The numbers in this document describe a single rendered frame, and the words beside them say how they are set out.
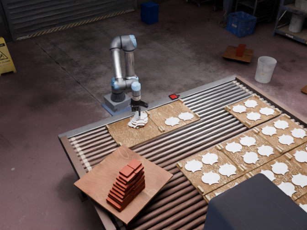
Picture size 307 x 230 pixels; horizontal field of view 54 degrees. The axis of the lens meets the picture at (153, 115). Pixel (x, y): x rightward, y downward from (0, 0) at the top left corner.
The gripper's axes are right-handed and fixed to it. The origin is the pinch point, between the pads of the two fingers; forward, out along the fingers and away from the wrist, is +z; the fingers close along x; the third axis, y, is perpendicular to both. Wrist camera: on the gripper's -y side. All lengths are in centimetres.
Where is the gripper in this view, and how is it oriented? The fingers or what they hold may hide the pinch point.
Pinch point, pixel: (139, 116)
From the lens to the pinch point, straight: 277.0
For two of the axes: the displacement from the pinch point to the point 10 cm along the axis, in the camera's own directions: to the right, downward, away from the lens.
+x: 1.7, 6.2, -7.7
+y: -9.9, 1.0, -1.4
